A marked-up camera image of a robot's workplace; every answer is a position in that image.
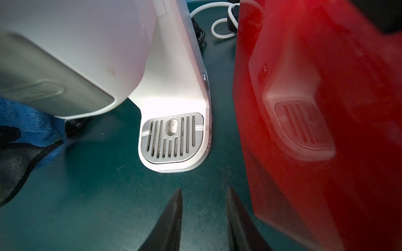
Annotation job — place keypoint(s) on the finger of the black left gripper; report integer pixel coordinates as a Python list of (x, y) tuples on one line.
[(18, 160)]

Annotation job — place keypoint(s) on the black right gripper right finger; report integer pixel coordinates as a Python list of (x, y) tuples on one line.
[(242, 233)]

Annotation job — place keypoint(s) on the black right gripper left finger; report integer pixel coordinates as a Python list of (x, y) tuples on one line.
[(166, 234)]

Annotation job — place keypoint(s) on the red coffee machine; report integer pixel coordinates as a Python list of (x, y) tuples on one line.
[(318, 98)]

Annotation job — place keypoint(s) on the blue microfibre cloth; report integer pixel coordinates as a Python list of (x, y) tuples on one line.
[(37, 128)]

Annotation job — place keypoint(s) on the white coffee machine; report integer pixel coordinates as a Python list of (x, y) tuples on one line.
[(75, 59)]

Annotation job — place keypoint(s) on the black power plug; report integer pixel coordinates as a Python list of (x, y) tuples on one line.
[(233, 17)]

